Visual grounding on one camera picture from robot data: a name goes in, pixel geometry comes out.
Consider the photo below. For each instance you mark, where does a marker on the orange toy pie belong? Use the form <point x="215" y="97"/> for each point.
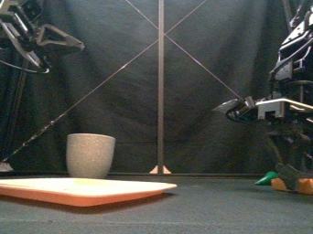
<point x="305" y="186"/>

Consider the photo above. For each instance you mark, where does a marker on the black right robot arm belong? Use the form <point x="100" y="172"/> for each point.
<point x="295" y="45"/>

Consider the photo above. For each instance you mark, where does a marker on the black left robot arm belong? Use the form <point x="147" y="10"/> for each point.
<point x="4" y="6"/>

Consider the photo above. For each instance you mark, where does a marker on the pink square plate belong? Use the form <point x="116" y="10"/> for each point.
<point x="81" y="190"/>

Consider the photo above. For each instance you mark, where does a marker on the green toy vegetable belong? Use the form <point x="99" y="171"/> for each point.
<point x="266" y="179"/>

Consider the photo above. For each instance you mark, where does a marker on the thin diagonal brace rod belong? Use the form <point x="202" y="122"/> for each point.
<point x="93" y="90"/>
<point x="195" y="59"/>

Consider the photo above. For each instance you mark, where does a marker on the grey speckled cup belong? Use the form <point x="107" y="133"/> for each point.
<point x="89" y="156"/>

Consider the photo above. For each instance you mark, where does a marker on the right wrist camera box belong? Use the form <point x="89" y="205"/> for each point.
<point x="269" y="109"/>

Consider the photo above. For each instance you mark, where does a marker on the vertical metal frame post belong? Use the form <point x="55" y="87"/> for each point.
<point x="160" y="91"/>

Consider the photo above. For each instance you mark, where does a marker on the post foot bracket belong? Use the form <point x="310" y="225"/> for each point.
<point x="159" y="170"/>
<point x="4" y="167"/>

